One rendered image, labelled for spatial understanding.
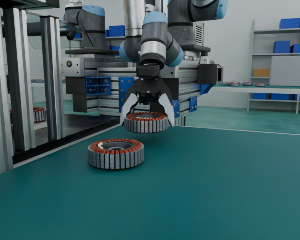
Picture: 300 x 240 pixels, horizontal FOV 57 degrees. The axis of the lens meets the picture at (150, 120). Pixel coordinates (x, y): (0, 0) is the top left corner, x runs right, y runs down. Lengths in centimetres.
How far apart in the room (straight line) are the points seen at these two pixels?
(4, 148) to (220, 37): 695
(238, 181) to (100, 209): 24
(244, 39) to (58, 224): 705
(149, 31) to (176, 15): 46
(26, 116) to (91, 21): 99
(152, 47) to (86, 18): 80
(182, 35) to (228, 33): 609
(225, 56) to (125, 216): 699
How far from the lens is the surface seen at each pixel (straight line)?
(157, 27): 84
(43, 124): 85
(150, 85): 75
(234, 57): 726
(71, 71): 142
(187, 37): 126
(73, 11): 165
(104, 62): 152
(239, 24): 733
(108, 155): 51
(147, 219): 37
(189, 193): 44
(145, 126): 66
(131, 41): 97
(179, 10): 128
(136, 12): 98
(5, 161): 59
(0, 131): 56
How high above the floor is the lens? 93
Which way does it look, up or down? 10 degrees down
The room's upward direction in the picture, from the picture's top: straight up
